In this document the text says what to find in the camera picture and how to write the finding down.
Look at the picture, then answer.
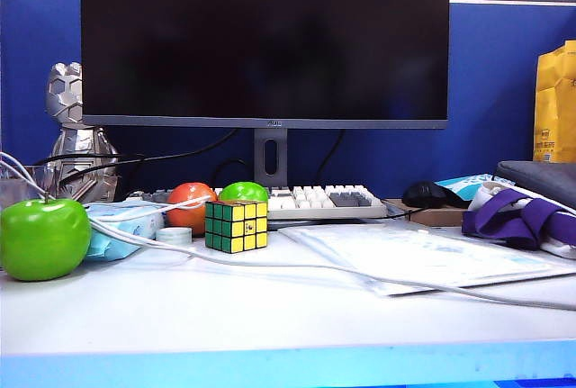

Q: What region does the black computer monitor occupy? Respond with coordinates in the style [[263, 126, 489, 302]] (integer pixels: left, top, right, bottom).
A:
[[79, 0, 451, 189]]

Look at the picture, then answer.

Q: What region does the silver faceted figurine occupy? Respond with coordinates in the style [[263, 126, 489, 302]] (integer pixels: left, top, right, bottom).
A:
[[44, 61, 121, 205]]

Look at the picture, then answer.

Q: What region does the green apple without stem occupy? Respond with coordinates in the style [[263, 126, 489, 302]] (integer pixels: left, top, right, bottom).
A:
[[218, 180, 270, 203]]

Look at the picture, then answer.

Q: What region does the faceted clear plastic cup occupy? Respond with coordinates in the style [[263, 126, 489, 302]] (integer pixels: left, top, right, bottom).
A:
[[0, 163, 58, 209]]

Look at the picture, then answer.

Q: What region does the white and grey keyboard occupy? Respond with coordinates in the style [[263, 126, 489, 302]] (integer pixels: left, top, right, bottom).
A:
[[128, 184, 389, 221]]

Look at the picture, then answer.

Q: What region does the black computer mouse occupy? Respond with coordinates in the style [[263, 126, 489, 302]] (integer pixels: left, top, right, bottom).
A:
[[400, 179, 469, 210]]

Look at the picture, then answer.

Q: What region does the light blue wet wipes pack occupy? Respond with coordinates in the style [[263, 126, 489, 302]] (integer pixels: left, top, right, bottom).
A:
[[83, 201, 166, 263]]

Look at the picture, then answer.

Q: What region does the Rubik's cube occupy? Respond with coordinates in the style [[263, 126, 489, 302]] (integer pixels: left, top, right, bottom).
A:
[[204, 199, 270, 255]]

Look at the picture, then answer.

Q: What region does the light blue printed package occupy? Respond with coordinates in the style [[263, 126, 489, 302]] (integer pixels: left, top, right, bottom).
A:
[[434, 173, 517, 204]]

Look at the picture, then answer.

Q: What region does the orange-red round fruit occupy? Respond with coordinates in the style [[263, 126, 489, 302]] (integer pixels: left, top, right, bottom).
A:
[[165, 182, 219, 237]]

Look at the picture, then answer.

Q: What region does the large green apple with stem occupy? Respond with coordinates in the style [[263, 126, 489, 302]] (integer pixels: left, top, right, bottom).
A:
[[0, 190, 93, 283]]

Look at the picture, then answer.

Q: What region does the brown cardboard box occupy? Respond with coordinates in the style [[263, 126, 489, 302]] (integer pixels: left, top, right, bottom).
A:
[[384, 198, 469, 228]]

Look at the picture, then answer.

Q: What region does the light blue tape roll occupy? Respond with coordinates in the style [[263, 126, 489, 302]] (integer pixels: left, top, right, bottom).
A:
[[155, 227, 194, 245]]

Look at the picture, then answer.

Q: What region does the white cloth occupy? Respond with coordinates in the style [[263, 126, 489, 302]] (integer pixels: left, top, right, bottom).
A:
[[467, 182, 576, 261]]

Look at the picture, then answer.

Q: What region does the yellow paper bag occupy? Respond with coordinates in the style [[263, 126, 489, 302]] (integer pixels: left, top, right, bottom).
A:
[[533, 40, 576, 164]]

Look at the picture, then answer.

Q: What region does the document in clear sleeve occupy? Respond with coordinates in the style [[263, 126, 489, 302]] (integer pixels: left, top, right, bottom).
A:
[[276, 221, 576, 297]]

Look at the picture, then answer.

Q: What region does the dark grey laptop bag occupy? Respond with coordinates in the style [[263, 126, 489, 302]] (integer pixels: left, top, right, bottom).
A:
[[492, 159, 576, 212]]

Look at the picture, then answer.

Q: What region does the purple cloth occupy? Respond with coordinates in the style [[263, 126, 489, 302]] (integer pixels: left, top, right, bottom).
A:
[[462, 188, 576, 252]]

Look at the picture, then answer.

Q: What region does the black power cable with plug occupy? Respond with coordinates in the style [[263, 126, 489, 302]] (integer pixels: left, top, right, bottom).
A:
[[58, 129, 239, 185]]

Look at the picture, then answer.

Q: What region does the black mouse cable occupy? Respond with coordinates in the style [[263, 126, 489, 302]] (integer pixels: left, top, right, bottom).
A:
[[384, 206, 427, 221]]

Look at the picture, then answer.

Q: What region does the thick white power cable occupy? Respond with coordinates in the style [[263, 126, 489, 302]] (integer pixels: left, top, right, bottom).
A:
[[0, 162, 576, 312]]

